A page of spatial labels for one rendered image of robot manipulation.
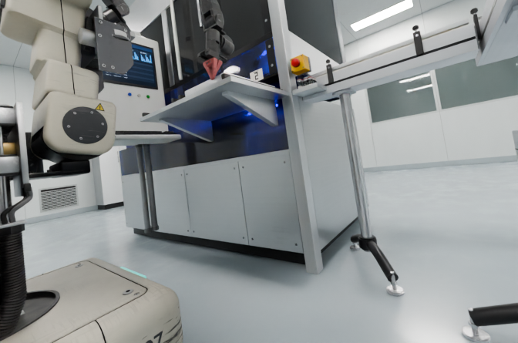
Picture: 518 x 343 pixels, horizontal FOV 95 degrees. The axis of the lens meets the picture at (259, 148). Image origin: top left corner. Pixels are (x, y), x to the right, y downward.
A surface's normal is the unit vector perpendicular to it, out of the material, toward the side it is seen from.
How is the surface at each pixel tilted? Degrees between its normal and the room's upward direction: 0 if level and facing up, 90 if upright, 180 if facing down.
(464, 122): 90
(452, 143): 90
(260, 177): 90
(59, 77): 90
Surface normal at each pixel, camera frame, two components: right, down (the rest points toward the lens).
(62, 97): 0.77, -0.14
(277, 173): -0.61, 0.04
